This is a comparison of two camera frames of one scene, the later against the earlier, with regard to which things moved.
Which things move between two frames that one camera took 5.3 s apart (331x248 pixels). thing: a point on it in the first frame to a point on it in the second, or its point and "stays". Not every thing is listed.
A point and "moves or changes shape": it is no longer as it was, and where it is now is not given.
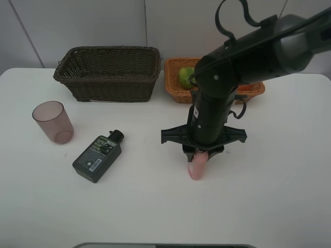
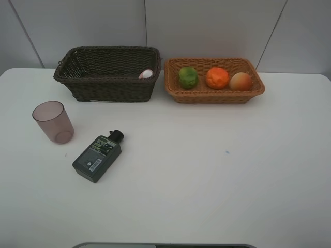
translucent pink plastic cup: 53,119 stays
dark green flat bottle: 96,160 stays
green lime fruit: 184,74 stays
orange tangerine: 245,87 moves or changes shape
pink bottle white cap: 197,167 to 146,74
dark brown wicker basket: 110,74 stays
